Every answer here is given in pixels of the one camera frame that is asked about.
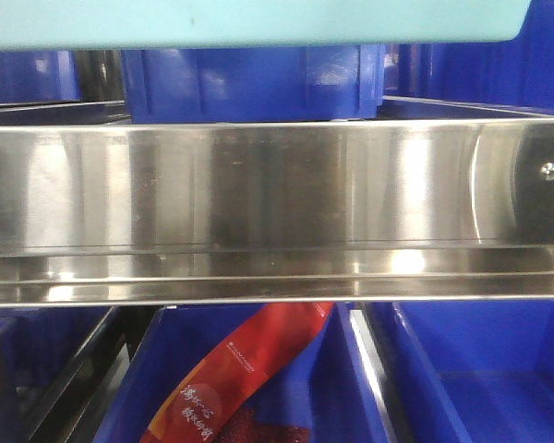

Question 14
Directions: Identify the light blue plastic bin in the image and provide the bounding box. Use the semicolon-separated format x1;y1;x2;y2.
0;1;530;51

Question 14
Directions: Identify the dark blue bin upper middle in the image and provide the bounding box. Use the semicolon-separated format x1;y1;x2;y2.
121;44;385;124

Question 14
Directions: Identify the dark blue bin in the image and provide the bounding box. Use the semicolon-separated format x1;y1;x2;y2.
0;51;80;104
367;300;554;442
121;44;385;124
384;1;554;112
94;304;388;442

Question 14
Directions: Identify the dark blue bin lower middle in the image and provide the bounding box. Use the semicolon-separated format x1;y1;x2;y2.
94;304;388;442

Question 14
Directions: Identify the dark blue bin lower right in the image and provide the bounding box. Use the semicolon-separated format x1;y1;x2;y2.
367;300;554;442

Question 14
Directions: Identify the dark blue bin upper right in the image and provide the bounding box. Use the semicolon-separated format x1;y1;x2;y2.
384;1;554;112

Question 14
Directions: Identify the dark blue bin upper left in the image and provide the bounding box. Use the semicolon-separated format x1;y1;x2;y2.
0;51;80;104

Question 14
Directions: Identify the red snack package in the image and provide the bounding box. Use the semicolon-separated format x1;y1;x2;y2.
140;302;334;442

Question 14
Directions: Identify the steel shelf divider lower left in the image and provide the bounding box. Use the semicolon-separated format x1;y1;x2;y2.
19;306;153;442

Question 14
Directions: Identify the stainless steel shelf rail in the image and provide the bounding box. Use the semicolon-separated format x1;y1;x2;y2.
0;118;554;306

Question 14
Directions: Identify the shelf rail screw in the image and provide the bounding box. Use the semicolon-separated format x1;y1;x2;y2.
539;162;554;182

